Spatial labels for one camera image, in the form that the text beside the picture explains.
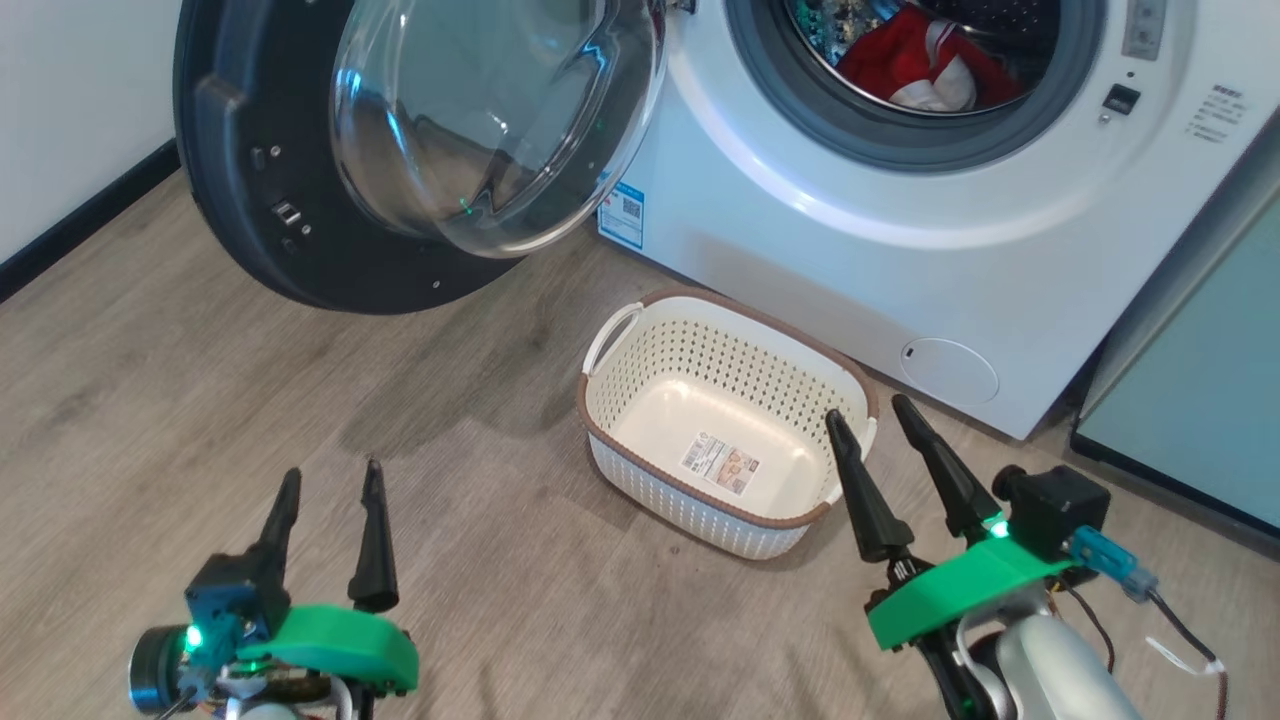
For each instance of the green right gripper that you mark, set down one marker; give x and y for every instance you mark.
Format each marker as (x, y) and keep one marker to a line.
(960, 590)

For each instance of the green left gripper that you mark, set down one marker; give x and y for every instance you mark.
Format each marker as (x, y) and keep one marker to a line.
(340, 645)

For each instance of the round glass washing machine door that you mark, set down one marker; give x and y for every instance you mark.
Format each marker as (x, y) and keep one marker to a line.
(250, 200)

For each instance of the red and white garment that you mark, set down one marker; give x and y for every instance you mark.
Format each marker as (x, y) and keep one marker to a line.
(900, 55)

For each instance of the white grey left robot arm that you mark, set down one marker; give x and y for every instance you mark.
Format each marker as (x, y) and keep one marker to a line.
(270, 712)

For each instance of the paper label in basket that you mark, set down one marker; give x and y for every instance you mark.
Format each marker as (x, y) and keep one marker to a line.
(720, 465)

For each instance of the white perforated laundry basket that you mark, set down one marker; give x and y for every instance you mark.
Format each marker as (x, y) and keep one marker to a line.
(720, 400)

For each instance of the white washing machine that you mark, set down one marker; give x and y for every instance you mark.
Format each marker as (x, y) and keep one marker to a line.
(800, 230)

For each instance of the teal cabinet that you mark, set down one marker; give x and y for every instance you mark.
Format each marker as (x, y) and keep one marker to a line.
(1200, 400)

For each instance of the blue energy label sticker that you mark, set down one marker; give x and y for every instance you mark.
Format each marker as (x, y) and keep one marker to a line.
(622, 215)

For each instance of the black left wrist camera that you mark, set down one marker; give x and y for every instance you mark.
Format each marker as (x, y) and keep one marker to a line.
(235, 600)

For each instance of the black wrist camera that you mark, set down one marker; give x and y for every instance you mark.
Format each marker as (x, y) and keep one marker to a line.
(1055, 505)
(235, 600)

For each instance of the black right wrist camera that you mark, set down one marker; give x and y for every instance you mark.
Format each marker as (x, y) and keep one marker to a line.
(1055, 505)

